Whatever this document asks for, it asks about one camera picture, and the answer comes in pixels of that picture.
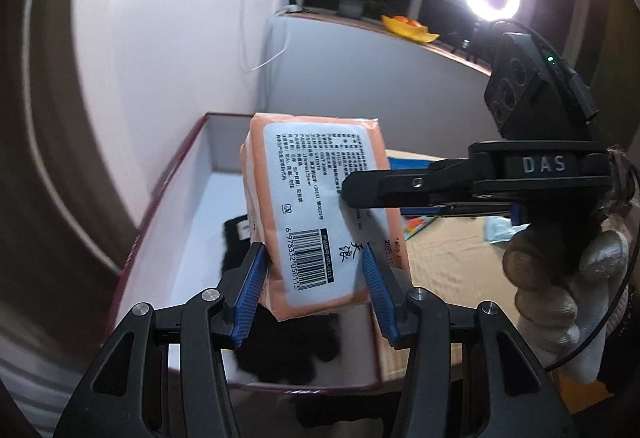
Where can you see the blue cloth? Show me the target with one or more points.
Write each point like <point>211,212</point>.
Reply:
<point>407,164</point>

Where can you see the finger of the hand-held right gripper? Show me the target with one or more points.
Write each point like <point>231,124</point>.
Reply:
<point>395,185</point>
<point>450,212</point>

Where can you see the white wardrobe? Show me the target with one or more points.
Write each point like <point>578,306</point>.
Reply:
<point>175,43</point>

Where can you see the colourful packet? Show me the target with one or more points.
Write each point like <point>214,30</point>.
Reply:
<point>420,225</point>

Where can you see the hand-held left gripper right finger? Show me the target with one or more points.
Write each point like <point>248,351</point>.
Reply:
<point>377,290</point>

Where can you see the black cloth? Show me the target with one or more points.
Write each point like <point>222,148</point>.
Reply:
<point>285,348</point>

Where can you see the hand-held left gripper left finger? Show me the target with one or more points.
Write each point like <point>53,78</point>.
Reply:
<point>250,290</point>

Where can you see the orange fruit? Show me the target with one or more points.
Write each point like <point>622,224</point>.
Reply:
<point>407,23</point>

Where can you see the person's right hand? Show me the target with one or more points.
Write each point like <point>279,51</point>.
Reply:
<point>550,318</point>

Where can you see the wooden window sill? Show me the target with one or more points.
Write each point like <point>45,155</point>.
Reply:
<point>450,52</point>

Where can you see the orange tissue packet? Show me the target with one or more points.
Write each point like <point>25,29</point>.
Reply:
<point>310,198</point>

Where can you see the clear cotton pack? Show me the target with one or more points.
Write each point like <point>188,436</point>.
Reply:
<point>502,232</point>

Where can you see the maroon cardboard box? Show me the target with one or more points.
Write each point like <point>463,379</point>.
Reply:
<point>200,218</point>

